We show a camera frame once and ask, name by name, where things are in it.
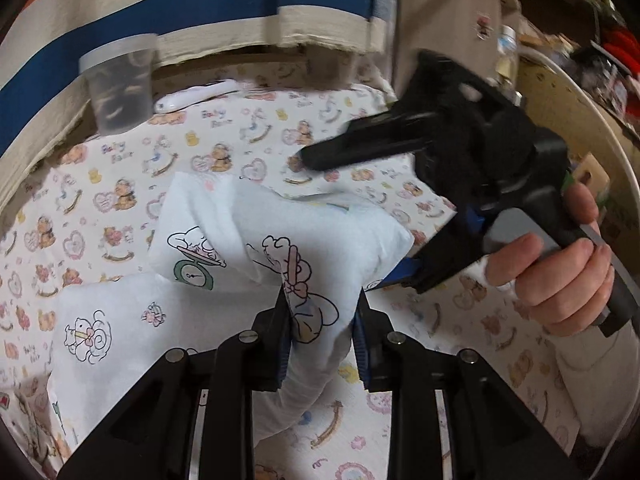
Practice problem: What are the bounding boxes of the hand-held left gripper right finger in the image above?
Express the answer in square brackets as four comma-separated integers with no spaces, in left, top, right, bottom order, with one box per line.
[350,292,573,480]

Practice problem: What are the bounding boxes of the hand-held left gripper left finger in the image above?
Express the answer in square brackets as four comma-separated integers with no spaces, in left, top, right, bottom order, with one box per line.
[57,290,293,480]

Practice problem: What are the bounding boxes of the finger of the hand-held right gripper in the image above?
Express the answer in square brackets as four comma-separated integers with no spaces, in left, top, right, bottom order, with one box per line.
[367,209,494,296]
[300,104,432,172]

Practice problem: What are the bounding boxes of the white printed pants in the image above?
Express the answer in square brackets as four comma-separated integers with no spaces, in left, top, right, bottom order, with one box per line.
[47,170,416,451]

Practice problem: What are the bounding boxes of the person's right forearm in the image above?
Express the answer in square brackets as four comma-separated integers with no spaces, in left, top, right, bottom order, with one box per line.
[550,330,640,451]

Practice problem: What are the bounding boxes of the person's right hand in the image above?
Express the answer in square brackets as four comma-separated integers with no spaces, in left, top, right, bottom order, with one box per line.
[482,182,617,337]

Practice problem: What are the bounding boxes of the clear water bottle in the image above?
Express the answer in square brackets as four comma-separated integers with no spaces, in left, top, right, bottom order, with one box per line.
[497,25,521,91]

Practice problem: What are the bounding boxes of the bear print blanket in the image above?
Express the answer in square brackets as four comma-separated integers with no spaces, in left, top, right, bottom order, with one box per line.
[0,65,591,480]

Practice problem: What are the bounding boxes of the beige wooden shelf unit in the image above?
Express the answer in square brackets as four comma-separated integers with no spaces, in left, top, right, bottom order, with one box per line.
[395,0,531,106]

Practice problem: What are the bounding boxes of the white plastic stick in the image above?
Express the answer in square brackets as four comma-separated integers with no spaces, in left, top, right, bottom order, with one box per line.
[152,80,240,115]

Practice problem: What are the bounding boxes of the orange blue striped cloth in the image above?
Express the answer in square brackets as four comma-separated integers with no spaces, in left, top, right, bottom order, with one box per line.
[0,0,396,211]

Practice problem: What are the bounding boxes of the clear plastic cup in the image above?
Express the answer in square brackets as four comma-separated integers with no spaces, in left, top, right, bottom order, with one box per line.
[79,33,160,137]

